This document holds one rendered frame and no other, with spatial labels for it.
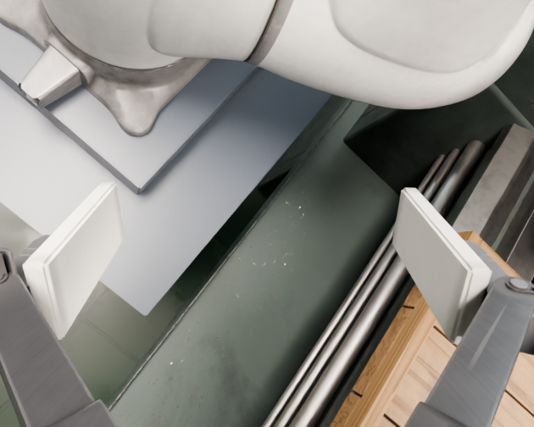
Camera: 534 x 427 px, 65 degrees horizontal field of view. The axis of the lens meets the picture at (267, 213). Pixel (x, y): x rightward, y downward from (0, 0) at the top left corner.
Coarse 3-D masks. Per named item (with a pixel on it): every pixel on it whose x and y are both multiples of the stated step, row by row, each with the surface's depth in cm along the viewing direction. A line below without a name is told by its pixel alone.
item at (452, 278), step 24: (408, 192) 19; (408, 216) 18; (432, 216) 16; (408, 240) 18; (432, 240) 16; (456, 240) 15; (408, 264) 18; (432, 264) 16; (456, 264) 14; (480, 264) 13; (432, 288) 16; (456, 288) 14; (480, 288) 13; (432, 312) 16; (456, 312) 14; (456, 336) 14
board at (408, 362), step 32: (416, 288) 44; (416, 320) 40; (384, 352) 41; (416, 352) 39; (448, 352) 43; (384, 384) 38; (416, 384) 41; (512, 384) 45; (352, 416) 38; (384, 416) 41; (512, 416) 44
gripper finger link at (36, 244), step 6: (36, 240) 15; (42, 240) 16; (30, 246) 15; (36, 246) 15; (24, 252) 15; (30, 252) 15; (18, 258) 14; (24, 258) 14; (18, 264) 14; (18, 270) 14; (24, 276) 13; (24, 282) 13
